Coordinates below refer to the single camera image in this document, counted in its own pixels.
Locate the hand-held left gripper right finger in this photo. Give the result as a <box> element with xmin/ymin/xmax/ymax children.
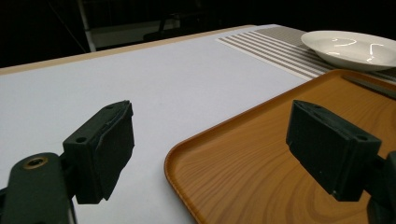
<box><xmin>285</xmin><ymin>99</ymin><xmax>383</xmax><ymax>203</ymax></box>

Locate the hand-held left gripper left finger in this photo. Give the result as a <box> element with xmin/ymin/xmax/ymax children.
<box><xmin>62</xmin><ymin>99</ymin><xmax>135</xmax><ymax>205</ymax></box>

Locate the brown wooden tray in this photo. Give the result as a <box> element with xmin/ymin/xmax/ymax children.
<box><xmin>163</xmin><ymin>68</ymin><xmax>396</xmax><ymax>224</ymax></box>

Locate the white plate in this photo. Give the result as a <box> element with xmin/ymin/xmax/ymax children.
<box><xmin>300</xmin><ymin>30</ymin><xmax>396</xmax><ymax>73</ymax></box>

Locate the white board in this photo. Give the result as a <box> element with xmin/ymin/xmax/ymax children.
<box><xmin>0</xmin><ymin>23</ymin><xmax>309</xmax><ymax>224</ymax></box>

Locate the light wooden table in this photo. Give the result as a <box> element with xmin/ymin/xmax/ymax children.
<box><xmin>0</xmin><ymin>24</ymin><xmax>257</xmax><ymax>77</ymax></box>

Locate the grey striped placemat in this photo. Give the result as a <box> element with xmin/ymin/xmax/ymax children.
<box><xmin>215</xmin><ymin>25</ymin><xmax>396</xmax><ymax>84</ymax></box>

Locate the white table leg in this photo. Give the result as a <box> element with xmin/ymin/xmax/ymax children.
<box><xmin>77</xmin><ymin>0</ymin><xmax>97</xmax><ymax>53</ymax></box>

